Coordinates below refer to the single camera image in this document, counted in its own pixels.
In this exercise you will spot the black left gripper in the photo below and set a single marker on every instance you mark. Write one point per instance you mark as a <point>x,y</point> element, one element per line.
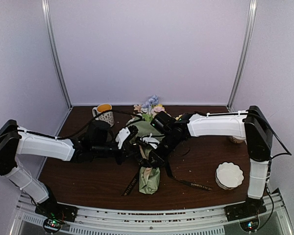
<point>125,153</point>

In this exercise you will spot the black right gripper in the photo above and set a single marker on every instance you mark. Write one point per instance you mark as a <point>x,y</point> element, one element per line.
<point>159,157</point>

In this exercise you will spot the wrapping paper sheet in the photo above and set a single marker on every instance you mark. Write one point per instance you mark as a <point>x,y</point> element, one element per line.
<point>148,178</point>

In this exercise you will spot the peach flower stem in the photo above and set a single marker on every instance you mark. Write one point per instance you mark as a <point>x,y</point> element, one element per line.
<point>138,111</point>

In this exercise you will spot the pink rose flower stem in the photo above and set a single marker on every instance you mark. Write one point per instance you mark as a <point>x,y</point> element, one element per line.
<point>157,109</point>

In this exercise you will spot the blue flower stem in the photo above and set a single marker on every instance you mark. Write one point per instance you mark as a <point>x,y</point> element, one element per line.
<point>148,105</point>

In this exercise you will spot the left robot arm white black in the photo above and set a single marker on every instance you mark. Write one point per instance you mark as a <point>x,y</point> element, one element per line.
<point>76,148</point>

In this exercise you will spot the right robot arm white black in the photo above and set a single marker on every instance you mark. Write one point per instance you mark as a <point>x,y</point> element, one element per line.
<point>248,125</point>

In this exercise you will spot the patterned mug yellow inside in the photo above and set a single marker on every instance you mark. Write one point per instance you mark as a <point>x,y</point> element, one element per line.
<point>102,113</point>

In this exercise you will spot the scalloped white bowl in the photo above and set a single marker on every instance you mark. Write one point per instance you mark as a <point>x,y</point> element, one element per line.
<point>228,176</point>

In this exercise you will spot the small white bowl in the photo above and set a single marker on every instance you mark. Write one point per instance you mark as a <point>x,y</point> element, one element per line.
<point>236,140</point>

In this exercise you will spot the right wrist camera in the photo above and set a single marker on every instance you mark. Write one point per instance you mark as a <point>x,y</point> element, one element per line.
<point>147,141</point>

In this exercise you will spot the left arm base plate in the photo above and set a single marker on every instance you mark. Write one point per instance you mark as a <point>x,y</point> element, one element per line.
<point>59,212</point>

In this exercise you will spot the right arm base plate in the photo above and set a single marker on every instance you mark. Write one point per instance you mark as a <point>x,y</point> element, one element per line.
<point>243,210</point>

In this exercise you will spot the left aluminium frame post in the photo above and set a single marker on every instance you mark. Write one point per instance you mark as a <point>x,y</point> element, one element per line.
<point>54,52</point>

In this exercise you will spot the aluminium frame post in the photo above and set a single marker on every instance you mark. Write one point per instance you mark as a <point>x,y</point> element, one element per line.
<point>249,28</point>
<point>54,52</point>

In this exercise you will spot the right aluminium frame post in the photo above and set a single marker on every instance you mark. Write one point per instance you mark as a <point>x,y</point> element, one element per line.
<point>249,28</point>

